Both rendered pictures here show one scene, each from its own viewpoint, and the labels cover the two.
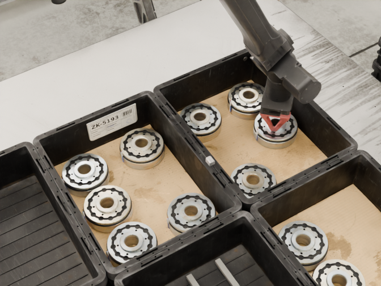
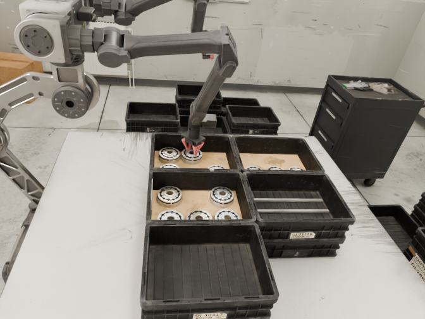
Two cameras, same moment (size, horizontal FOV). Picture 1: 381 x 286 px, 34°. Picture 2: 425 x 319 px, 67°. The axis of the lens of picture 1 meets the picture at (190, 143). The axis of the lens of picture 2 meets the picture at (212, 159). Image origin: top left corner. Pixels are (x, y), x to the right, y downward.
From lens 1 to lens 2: 1.14 m
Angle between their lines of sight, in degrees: 53
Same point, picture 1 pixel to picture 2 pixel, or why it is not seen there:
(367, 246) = (260, 162)
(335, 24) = not seen: hidden behind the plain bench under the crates
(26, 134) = (82, 259)
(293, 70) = (207, 116)
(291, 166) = (212, 162)
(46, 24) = not seen: outside the picture
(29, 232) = (190, 261)
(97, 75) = (68, 209)
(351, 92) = not seen: hidden behind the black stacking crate
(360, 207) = (243, 156)
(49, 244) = (203, 254)
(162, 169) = (185, 197)
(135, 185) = (188, 209)
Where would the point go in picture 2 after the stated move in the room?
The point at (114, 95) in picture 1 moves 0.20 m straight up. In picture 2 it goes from (93, 208) to (88, 173)
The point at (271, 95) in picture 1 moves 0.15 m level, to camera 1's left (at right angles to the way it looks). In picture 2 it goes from (196, 136) to (181, 152)
